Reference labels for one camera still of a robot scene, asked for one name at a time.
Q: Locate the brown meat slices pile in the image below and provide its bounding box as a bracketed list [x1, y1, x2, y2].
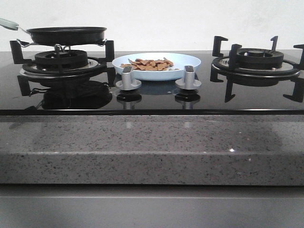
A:
[120, 57, 178, 71]

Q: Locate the light blue plate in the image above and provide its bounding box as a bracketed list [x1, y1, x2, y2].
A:
[112, 52, 201, 81]

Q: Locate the black frying pan green handle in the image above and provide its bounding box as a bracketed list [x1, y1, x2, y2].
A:
[0, 18, 108, 46]

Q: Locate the silver left stove knob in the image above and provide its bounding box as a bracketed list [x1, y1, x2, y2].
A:
[115, 66, 142, 91]

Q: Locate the silver stove knob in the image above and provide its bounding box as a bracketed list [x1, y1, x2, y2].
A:
[175, 66, 201, 90]
[115, 66, 142, 91]

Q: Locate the silver right stove knob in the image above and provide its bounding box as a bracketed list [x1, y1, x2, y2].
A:
[175, 66, 201, 90]

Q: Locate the black glass gas hob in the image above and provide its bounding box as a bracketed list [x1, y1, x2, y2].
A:
[0, 51, 304, 115]

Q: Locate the grey cabinet drawer front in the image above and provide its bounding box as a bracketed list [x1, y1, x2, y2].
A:
[0, 185, 304, 228]

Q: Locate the right black burner grate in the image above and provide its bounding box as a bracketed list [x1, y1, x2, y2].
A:
[210, 36, 304, 102]

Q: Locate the black burner grate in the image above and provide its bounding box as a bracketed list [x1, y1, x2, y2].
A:
[10, 39, 114, 84]
[210, 36, 304, 102]

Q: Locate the left black burner grate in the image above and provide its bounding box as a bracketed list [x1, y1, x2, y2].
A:
[10, 39, 114, 84]

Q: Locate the wire pan support ring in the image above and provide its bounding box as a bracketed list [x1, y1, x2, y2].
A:
[16, 38, 108, 53]

